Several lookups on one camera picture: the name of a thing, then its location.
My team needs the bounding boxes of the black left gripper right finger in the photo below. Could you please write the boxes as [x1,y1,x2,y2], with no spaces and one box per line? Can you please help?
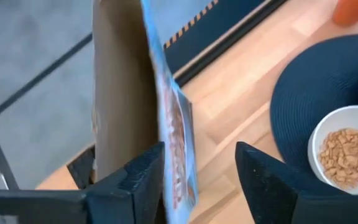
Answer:
[234,141,358,224]

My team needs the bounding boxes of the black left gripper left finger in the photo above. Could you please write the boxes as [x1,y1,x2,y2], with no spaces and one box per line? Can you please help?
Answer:
[85,141,167,224]

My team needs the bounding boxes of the blue cinnamon cereal box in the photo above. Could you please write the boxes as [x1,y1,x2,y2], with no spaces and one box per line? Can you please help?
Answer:
[91,0,199,224]

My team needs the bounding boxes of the orange plastic cup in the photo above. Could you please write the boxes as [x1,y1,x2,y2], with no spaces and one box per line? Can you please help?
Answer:
[332,0,358,27]

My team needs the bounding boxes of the brown cereal pieces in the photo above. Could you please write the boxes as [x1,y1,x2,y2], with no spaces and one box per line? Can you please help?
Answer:
[318,128,358,190]

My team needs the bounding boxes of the white ceramic bowl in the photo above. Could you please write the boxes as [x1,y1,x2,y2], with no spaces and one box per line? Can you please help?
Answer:
[307,105,358,196]

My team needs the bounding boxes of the round dark woven placemat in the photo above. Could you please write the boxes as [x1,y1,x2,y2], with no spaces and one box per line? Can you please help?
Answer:
[269,34,358,175]

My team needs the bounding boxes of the dark panel with hazard tape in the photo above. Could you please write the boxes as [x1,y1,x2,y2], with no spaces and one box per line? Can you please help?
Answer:
[163,0,267,74]

